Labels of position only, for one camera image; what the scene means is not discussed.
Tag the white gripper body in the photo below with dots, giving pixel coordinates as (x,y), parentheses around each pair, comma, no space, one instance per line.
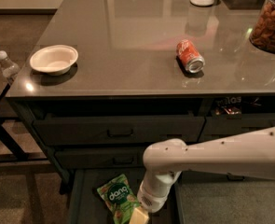
(151,198)

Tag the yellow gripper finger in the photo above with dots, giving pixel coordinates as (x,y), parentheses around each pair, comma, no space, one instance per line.
(139,216)

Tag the green rice chip bag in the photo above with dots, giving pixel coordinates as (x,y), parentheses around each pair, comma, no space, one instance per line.
(119,199)

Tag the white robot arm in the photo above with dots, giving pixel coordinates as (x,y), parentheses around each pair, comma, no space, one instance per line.
(252,155)

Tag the bottom right drawer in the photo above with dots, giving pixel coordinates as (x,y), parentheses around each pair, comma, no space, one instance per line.
(197,177)

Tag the open bottom left drawer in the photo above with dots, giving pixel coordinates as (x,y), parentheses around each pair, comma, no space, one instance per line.
(87,207)

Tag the middle left drawer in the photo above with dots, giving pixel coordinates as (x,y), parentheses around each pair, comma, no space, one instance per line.
(104,157)

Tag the top left drawer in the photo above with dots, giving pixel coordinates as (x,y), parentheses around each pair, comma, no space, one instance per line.
(67,131)

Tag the top right drawer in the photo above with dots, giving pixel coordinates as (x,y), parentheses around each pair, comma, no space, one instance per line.
(223,126)

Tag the dark snack bag in drawer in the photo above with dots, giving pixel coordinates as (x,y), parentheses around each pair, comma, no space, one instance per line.
(227,105)

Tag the black side table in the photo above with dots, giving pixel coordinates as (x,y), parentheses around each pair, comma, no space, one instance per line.
(16,152)

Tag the red soda can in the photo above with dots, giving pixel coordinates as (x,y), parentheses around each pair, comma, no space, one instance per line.
(189,56)

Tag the white paper bowl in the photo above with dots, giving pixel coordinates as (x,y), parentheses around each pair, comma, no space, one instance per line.
(54,60)

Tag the clear plastic water bottle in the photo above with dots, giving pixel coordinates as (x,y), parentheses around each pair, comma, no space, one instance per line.
(8,67)

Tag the glass jar of snacks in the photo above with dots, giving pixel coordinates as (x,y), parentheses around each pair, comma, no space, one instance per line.
(263,34)

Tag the dark drawer cabinet frame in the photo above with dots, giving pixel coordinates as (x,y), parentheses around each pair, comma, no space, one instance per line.
(38,108)

